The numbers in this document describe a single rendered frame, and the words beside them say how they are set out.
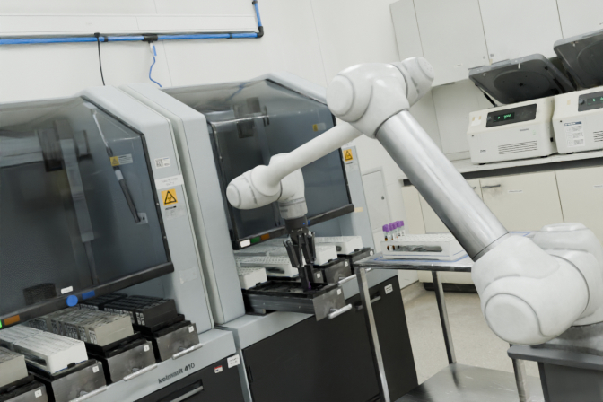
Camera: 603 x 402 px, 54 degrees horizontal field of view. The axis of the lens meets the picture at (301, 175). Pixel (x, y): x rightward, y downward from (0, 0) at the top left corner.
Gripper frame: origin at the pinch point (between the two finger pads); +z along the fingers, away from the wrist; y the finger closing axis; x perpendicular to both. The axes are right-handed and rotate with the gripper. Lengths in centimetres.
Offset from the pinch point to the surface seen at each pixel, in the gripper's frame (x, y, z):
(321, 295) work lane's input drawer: 13.3, 7.4, 3.7
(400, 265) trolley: 21.7, -22.4, 2.6
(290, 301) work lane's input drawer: 2.5, 11.3, 5.0
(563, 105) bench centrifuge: -3, -229, -34
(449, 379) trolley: 10, -51, 56
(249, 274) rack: -21.8, 6.8, -2.2
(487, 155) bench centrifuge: -56, -225, -11
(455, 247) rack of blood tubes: 38.5, -30.7, -1.2
